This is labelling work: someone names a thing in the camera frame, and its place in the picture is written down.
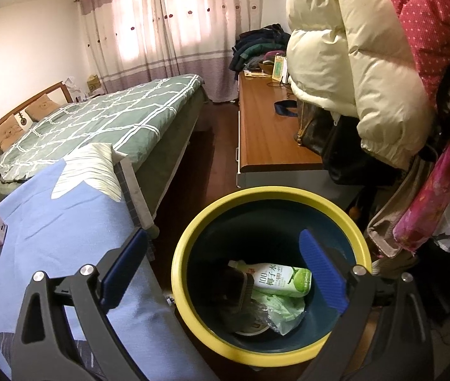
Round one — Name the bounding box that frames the beige bag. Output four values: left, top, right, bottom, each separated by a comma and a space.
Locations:
368, 155, 437, 259

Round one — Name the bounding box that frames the black bag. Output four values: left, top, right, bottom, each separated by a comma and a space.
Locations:
322, 115, 401, 186

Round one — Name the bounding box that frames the yellow rimmed dark bin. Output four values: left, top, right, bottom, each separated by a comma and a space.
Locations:
171, 186, 372, 368

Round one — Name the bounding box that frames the brown pillow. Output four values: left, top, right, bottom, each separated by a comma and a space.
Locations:
0, 124, 26, 154
24, 93, 62, 120

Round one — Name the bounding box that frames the red dotted padded cloth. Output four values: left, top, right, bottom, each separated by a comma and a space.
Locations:
374, 0, 450, 109

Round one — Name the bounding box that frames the pile of dark clothes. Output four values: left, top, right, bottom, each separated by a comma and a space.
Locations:
229, 24, 291, 74

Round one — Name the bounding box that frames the green white small box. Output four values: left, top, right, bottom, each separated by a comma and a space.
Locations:
274, 56, 288, 83

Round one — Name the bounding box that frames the wooden headboard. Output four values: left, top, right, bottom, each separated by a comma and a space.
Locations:
0, 81, 71, 185

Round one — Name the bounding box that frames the pink white curtain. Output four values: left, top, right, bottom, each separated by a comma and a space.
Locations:
76, 0, 294, 103

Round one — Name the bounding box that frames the blue strap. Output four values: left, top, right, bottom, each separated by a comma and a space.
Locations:
275, 99, 298, 118

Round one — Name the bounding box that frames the cream puffer jacket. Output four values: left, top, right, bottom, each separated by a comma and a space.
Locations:
286, 0, 436, 170

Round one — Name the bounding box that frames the white paper bowl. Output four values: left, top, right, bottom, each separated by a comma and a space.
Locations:
233, 317, 272, 337

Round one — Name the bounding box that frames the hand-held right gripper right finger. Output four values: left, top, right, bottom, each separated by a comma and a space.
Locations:
298, 228, 434, 381

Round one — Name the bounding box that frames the brown patterned handbag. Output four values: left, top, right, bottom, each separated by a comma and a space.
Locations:
294, 99, 337, 156

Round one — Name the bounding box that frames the green white drink carton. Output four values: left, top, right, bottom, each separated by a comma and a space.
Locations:
228, 261, 313, 298

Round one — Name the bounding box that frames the blue tablecloth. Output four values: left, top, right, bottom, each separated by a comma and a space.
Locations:
0, 143, 226, 381

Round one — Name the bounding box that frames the bed with green checked quilt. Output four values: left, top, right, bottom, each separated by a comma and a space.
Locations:
0, 74, 210, 227

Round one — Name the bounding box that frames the black rectangular tray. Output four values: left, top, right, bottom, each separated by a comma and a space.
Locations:
217, 266, 254, 320

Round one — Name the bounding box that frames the wooden desk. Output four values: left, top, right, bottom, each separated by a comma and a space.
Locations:
235, 69, 364, 191

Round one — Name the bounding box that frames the pink floral bag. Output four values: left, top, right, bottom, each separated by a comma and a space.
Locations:
394, 141, 450, 251

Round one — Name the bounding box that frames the cardboard box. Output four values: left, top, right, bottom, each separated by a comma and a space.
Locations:
86, 75, 103, 97

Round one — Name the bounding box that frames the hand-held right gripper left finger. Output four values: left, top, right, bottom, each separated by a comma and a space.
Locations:
11, 228, 150, 381

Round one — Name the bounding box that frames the green plastic bag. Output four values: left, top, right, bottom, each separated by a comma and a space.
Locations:
249, 290, 307, 336

